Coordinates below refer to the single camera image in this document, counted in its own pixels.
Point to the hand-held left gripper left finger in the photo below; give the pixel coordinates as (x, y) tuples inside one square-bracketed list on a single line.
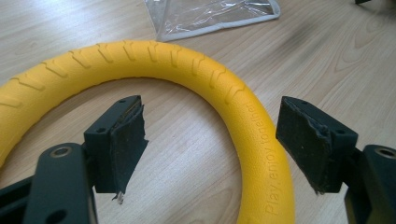
[(115, 146)]

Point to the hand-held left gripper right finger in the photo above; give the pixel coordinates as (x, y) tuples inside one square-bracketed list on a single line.
[(314, 146)]

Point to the clear plastic zip bag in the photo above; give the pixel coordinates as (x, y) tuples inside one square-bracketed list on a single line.
[(208, 15)]

